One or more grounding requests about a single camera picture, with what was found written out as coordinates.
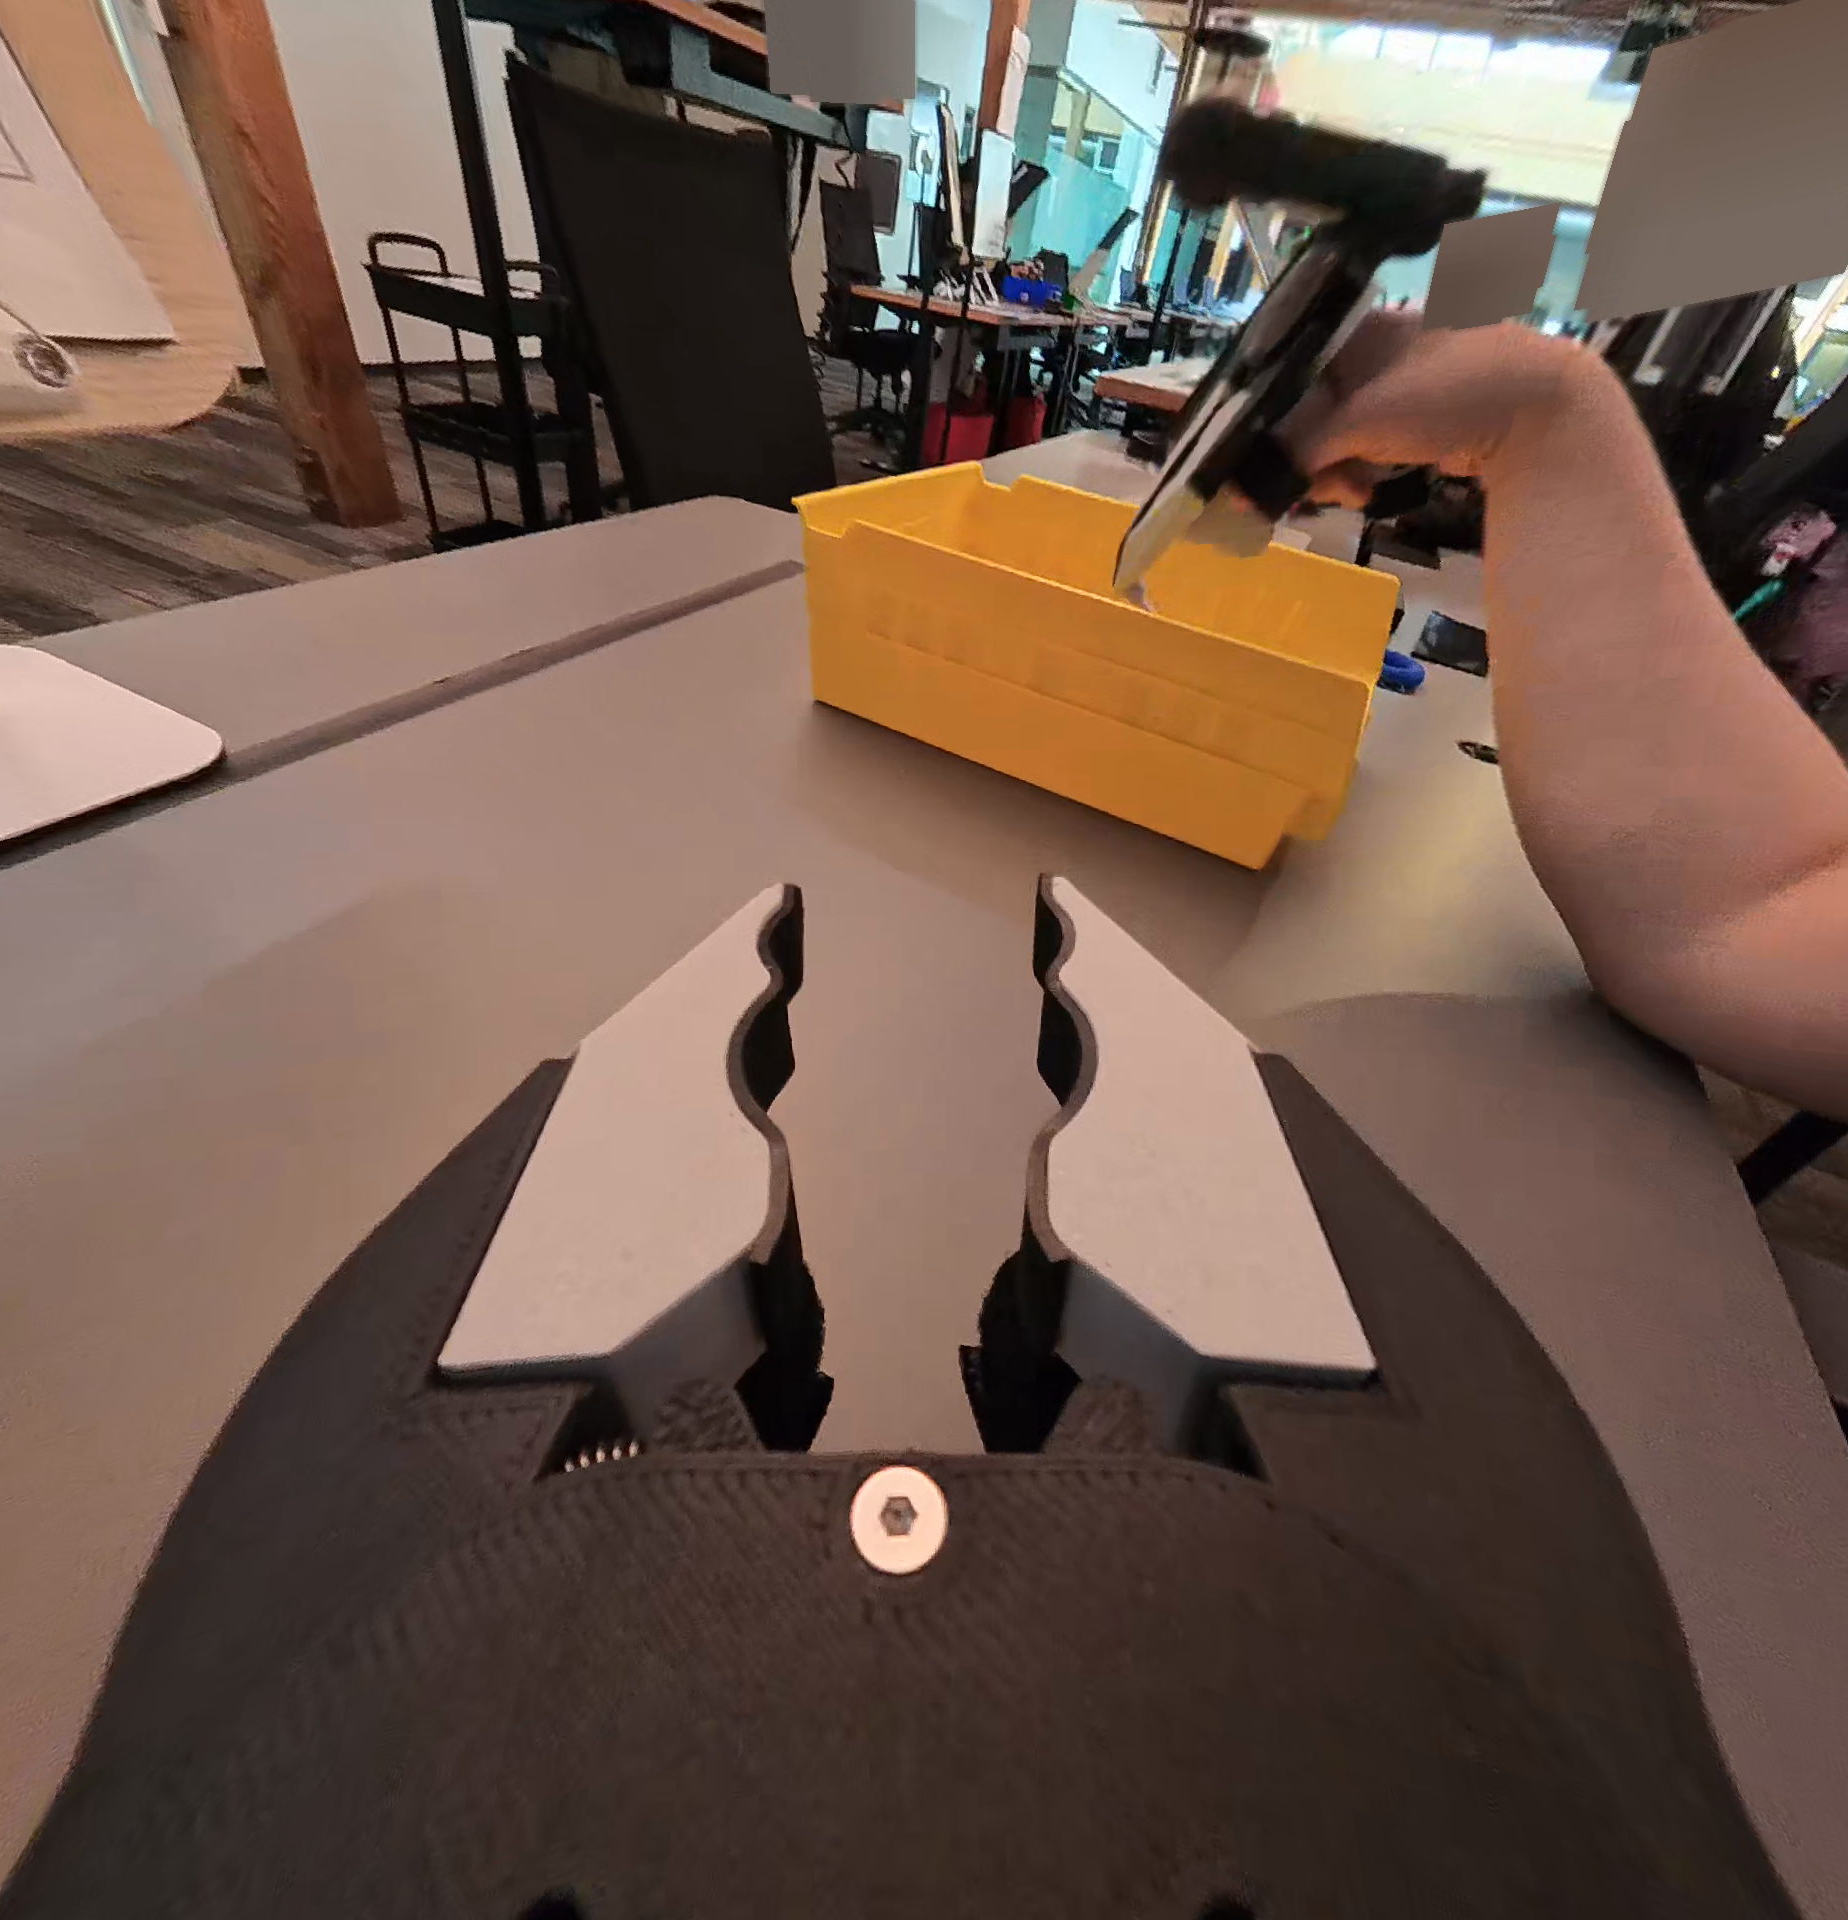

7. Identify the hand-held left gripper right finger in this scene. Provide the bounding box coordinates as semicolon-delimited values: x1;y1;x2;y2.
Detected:
968;874;1378;1452

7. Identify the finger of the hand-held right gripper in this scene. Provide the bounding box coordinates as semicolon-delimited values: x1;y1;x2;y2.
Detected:
1133;257;1385;610
1113;225;1356;591

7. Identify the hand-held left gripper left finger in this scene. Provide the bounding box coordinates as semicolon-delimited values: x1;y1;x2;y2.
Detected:
436;883;834;1448

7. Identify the yellow plastic bin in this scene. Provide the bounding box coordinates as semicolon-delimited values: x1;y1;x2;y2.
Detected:
794;462;1403;872

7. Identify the person's right forearm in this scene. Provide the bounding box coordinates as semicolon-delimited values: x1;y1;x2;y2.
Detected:
1471;351;1848;1130

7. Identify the person's right hand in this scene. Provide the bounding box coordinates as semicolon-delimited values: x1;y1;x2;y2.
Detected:
1288;312;1633;514

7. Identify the wooden office desk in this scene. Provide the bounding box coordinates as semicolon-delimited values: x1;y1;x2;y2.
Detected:
850;285;1153;452

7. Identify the red box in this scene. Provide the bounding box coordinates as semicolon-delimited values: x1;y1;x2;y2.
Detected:
924;376;1049;468

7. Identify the black office chair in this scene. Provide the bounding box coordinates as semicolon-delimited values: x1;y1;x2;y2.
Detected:
816;150;929;440

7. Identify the black leaning panel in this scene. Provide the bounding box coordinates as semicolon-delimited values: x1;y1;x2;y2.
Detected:
505;52;839;514

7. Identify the black utility cart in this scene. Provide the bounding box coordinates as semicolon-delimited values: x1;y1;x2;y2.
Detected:
366;231;605;550

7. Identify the black slanted pole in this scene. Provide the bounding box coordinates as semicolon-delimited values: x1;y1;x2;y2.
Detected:
433;0;554;530

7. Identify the printed instruction sheet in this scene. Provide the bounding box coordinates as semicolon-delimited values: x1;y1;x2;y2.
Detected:
0;0;179;349

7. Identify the wooden desk with teal frame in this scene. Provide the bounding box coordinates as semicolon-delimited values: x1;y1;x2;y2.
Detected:
466;0;866;153

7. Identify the wooden post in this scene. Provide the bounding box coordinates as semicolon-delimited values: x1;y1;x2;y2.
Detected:
158;0;404;530

